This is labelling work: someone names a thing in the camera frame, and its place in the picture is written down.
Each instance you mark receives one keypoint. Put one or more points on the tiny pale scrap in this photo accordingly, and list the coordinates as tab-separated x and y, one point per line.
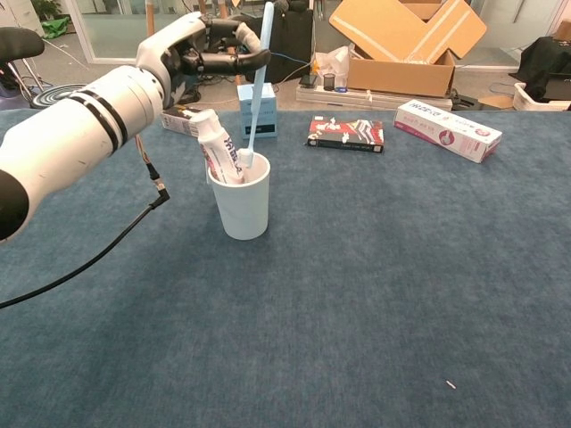
450	384

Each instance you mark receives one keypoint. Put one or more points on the long white pink toothpaste box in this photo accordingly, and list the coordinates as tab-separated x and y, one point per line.
446	131

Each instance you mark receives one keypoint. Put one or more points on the red black flat box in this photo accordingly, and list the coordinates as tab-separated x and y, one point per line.
348	131

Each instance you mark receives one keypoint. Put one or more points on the white printed toothpaste tube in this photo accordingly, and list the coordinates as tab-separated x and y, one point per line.
223	151

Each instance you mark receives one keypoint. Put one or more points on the small dark purple carton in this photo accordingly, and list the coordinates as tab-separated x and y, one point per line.
176	122

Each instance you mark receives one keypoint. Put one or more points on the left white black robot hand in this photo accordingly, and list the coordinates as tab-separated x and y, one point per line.
169	44

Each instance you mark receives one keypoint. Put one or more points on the wooden easel leg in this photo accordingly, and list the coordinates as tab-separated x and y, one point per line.
151	18

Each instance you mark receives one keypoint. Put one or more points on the light blue upright box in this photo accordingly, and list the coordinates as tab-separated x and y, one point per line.
267	111

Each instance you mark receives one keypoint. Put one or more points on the stacked aluminium profiles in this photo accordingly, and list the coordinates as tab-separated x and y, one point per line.
334	97

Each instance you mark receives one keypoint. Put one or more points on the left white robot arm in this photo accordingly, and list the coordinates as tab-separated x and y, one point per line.
67	134

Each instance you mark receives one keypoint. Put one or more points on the black computer tower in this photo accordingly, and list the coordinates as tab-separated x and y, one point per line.
290	40

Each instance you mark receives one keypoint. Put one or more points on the light blue toothbrush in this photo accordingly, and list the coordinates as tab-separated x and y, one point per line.
256	102

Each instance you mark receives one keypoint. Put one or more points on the black cloth cover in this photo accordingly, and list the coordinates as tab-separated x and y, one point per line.
546	62

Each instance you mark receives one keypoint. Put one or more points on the white plastic bag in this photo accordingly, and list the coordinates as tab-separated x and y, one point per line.
334	60

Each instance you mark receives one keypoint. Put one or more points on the green crumpled bag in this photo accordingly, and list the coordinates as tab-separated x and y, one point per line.
57	27

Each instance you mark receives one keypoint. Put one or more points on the open brown cardboard box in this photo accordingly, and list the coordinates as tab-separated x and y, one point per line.
401	76

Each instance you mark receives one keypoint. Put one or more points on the blue felt table mat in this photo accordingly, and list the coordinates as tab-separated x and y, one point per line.
357	276

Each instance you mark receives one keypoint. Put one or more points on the white plastic bin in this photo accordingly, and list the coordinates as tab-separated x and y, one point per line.
524	100

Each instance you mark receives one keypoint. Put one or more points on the white plastic cup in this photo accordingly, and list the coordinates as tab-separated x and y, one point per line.
245	209

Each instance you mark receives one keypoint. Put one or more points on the black round stool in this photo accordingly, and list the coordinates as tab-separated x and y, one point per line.
49	96

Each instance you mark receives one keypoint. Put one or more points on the black chair seat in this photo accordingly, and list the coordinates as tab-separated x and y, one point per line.
18	42

